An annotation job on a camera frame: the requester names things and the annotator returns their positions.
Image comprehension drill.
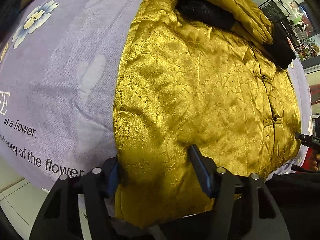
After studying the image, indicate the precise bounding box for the black wire trolley rack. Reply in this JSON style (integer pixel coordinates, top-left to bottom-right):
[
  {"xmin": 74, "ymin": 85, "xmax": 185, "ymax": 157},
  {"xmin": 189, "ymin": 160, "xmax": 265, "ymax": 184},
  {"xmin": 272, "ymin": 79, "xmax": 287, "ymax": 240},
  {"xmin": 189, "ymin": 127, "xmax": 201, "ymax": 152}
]
[{"xmin": 258, "ymin": 0, "xmax": 300, "ymax": 48}]

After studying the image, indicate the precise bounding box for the red box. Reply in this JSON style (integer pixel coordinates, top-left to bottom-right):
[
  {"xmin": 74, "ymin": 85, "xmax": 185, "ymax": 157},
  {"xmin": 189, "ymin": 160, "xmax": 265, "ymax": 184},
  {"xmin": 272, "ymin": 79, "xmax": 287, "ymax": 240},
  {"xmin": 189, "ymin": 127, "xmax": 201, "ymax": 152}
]
[{"xmin": 305, "ymin": 148, "xmax": 319, "ymax": 171}]

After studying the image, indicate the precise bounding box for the gold satin padded jacket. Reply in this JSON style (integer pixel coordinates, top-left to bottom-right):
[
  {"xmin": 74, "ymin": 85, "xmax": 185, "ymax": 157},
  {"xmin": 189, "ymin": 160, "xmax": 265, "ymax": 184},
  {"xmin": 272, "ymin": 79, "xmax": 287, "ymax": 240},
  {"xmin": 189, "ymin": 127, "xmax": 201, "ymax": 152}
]
[{"xmin": 113, "ymin": 0, "xmax": 301, "ymax": 228}]

